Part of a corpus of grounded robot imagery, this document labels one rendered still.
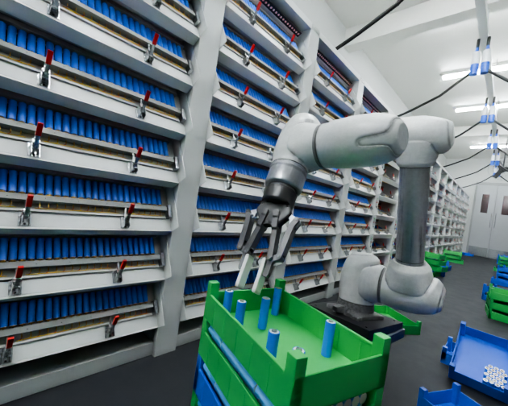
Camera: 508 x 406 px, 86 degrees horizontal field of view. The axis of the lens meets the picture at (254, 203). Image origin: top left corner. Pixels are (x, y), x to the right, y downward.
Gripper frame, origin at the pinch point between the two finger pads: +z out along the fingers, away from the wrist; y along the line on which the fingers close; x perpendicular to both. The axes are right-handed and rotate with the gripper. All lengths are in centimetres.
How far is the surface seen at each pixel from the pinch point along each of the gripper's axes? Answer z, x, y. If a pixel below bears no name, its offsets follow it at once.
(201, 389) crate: 24.0, -6.6, 5.5
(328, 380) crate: 11.6, 7.0, -19.5
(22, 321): 31, -2, 66
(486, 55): -258, -152, -69
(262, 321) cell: 7.7, -4.9, -3.2
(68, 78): -35, 26, 65
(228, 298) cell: 5.9, -1.8, 4.4
